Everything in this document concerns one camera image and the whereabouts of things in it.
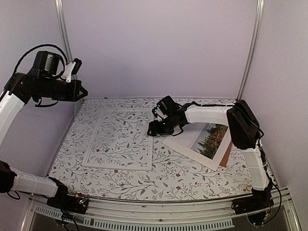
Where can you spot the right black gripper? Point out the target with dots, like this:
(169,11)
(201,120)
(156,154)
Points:
(155,130)

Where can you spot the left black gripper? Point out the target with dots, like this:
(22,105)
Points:
(73,96)

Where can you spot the white mat board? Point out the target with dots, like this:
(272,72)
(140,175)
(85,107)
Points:
(182,144)

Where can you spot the white picture frame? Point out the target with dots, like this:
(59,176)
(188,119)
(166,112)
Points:
(120,140)

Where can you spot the landscape photo print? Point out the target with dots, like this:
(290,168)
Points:
(209,140)

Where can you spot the brown frame backing board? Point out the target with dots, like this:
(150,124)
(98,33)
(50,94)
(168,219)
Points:
(225,158)

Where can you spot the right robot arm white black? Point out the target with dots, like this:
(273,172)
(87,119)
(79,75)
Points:
(243,129)

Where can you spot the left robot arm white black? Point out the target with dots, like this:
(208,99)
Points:
(49,77)

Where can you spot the floral patterned table mat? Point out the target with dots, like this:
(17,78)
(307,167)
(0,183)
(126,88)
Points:
(173,176)

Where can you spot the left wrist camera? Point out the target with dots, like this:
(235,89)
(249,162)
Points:
(71,69)

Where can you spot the left aluminium corner post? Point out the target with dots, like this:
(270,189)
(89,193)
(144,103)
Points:
(62,27)

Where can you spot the aluminium corner post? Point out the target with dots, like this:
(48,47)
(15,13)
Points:
(252,48)
(62,27)

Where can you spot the front aluminium rail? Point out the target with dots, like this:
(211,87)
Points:
(121,215)

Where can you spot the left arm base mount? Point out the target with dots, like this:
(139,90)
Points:
(77,203)

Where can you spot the right aluminium corner post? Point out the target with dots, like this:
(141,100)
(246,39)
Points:
(252,48)

